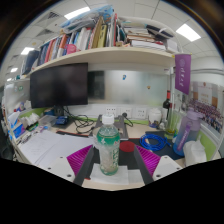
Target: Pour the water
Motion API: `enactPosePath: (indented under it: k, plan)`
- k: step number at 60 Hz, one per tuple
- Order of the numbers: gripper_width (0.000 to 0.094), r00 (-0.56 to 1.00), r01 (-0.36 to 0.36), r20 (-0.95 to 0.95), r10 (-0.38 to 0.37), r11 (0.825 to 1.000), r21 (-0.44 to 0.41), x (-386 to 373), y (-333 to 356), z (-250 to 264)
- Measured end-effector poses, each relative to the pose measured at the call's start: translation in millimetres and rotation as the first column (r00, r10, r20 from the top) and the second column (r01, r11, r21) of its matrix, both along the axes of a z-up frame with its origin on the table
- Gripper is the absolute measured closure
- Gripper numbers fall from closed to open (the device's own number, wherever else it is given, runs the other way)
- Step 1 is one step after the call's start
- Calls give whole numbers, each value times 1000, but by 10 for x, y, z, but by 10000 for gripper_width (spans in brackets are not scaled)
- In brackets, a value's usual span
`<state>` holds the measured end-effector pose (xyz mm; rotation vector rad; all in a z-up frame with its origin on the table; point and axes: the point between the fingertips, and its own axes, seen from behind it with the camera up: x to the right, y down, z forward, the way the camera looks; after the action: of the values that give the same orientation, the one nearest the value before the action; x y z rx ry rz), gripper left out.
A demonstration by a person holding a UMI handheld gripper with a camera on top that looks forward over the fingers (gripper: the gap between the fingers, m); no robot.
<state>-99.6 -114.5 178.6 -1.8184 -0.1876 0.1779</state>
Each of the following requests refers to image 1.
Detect blue desktop device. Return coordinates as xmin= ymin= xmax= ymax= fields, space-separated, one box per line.
xmin=54 ymin=115 xmax=69 ymax=127

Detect dark blue mouse pad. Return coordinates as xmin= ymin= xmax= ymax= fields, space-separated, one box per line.
xmin=128 ymin=129 xmax=184 ymax=162

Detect purple plastic water bottle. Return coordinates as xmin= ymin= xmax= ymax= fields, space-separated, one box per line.
xmin=173 ymin=108 xmax=203 ymax=157

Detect white wall socket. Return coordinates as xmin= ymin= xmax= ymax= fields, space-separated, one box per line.
xmin=134 ymin=107 xmax=148 ymax=120
xmin=120 ymin=106 xmax=133 ymax=118
xmin=105 ymin=105 xmax=118 ymax=117

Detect white ceramic jar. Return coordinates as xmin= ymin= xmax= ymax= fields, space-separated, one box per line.
xmin=148 ymin=108 xmax=163 ymax=126

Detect clear plastic box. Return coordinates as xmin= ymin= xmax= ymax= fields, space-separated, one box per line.
xmin=38 ymin=114 xmax=58 ymax=129

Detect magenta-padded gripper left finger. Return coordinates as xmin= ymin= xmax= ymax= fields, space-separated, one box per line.
xmin=44 ymin=144 xmax=101 ymax=187

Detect wall shelf with books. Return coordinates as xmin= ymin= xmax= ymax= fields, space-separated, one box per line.
xmin=20 ymin=3 xmax=181 ymax=78

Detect black red-edged desk mat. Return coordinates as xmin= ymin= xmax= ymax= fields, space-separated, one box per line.
xmin=55 ymin=129 xmax=148 ymax=168

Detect ceiling light panels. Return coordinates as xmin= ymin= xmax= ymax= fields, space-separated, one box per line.
xmin=9 ymin=6 xmax=202 ymax=74

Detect white tissue pack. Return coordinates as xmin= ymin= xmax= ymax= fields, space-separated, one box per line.
xmin=25 ymin=112 xmax=40 ymax=126

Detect purple hanging pennant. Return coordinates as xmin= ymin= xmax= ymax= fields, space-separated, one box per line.
xmin=174 ymin=53 xmax=192 ymax=96

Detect crumpled white tissue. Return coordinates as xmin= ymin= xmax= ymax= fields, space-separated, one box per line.
xmin=182 ymin=139 xmax=208 ymax=168

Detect blue tissue box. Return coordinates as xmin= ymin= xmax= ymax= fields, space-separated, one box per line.
xmin=8 ymin=111 xmax=26 ymax=139

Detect coiled blue cable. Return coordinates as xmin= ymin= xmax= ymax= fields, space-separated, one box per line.
xmin=139 ymin=133 xmax=169 ymax=153

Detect green drinking glass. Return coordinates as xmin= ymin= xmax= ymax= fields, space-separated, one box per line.
xmin=164 ymin=109 xmax=181 ymax=139

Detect black cable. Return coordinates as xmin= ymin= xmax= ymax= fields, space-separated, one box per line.
xmin=63 ymin=106 xmax=96 ymax=134

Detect group photo poster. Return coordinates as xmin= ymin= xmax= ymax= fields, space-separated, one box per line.
xmin=188 ymin=81 xmax=224 ymax=134

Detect white paper sheets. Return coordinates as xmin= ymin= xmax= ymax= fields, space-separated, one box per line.
xmin=18 ymin=129 xmax=94 ymax=168

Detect green-label clear drink bottle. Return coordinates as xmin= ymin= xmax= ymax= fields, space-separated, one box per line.
xmin=95 ymin=113 xmax=121 ymax=177

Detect dark wine bottle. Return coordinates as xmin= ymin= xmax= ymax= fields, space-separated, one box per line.
xmin=162 ymin=89 xmax=172 ymax=121

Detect grey metal laptop stand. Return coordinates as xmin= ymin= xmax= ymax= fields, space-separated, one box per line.
xmin=91 ymin=114 xmax=130 ymax=141

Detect white paper napkin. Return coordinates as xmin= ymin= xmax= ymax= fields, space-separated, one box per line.
xmin=90 ymin=163 xmax=145 ymax=186

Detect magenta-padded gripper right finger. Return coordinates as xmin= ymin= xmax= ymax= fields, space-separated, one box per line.
xmin=133 ymin=144 xmax=184 ymax=186

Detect flat round red coaster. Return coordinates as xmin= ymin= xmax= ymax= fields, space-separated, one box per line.
xmin=119 ymin=140 xmax=137 ymax=154

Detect black computer monitor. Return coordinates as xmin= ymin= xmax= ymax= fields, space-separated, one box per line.
xmin=29 ymin=62 xmax=90 ymax=118

